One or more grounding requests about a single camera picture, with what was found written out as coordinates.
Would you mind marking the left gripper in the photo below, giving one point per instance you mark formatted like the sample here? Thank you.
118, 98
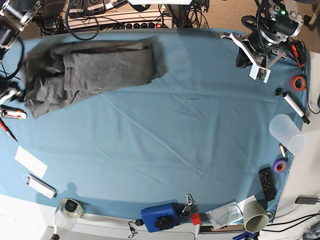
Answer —
257, 49

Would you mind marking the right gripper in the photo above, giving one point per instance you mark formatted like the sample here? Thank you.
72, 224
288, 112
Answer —
9, 91

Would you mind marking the grey T-shirt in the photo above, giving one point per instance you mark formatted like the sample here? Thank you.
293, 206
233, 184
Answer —
56, 74

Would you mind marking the translucent plastic cup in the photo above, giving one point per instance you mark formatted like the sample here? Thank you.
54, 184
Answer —
287, 133

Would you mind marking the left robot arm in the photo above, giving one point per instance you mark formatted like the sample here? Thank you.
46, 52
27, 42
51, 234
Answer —
273, 28

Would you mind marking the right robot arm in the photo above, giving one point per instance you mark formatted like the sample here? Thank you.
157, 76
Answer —
14, 17

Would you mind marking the orange white utility knife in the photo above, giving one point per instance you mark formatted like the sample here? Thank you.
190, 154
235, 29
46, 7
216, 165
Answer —
12, 113

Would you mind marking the small black clip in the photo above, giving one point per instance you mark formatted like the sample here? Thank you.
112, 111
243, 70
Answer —
278, 91

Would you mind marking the orange black tool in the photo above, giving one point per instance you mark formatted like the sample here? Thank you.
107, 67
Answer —
299, 53

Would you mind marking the red tape roll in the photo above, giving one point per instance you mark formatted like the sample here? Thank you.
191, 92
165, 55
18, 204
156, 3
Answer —
298, 83

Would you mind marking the white paper card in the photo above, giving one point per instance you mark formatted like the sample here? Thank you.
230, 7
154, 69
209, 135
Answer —
30, 162

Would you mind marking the black white marker pen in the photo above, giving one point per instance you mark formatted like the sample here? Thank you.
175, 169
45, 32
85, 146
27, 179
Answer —
295, 107

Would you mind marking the blue table cloth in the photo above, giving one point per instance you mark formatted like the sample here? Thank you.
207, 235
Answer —
201, 129

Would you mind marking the small white battery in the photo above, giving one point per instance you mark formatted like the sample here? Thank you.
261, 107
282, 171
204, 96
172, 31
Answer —
282, 150

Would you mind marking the white packaged stick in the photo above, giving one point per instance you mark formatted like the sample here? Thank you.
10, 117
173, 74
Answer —
40, 186

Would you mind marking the purple tape roll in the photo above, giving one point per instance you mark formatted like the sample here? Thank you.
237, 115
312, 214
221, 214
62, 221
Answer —
280, 164

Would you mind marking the black power strip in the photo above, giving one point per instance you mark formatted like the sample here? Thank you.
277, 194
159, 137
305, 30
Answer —
147, 25

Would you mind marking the black remote control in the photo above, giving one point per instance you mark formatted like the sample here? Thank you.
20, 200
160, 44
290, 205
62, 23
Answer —
267, 183

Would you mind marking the clear glass jar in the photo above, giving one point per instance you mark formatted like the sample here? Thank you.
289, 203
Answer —
67, 215

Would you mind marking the silver carabiner clip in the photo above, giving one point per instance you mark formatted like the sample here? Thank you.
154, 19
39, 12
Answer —
189, 199

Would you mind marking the printed paper sheet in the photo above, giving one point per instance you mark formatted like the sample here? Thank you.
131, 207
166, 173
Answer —
228, 214

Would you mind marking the small red cube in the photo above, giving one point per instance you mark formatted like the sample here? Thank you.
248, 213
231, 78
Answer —
196, 219

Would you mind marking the blue box with knob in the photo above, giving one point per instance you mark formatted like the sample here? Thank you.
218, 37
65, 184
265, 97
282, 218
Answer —
160, 218

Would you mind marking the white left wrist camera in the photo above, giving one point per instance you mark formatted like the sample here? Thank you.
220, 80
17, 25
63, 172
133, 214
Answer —
259, 73

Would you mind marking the red handled pliers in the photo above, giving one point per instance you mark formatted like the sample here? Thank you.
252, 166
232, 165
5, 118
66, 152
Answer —
7, 130

